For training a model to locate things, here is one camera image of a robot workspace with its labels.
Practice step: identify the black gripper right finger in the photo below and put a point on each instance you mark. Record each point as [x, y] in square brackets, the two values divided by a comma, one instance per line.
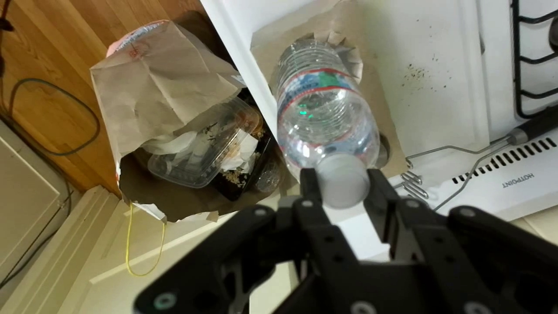
[464, 262]

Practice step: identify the white gas stove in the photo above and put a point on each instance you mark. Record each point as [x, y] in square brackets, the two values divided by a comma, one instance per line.
[523, 180]

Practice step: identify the clear plastic water bottle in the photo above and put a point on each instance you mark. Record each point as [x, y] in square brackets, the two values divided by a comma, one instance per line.
[323, 116]

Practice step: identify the yellow rubber band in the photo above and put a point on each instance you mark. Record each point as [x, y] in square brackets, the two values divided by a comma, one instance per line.
[129, 245]

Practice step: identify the clear plastic food container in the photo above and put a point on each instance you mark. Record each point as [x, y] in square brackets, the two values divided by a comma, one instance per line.
[185, 163]

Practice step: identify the black stove grate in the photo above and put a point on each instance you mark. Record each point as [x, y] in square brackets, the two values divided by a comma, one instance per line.
[532, 63]

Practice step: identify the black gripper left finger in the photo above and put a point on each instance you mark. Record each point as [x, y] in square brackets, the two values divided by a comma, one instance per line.
[262, 255]

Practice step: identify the brown paper bag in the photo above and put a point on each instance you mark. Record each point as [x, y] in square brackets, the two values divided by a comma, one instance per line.
[157, 88]

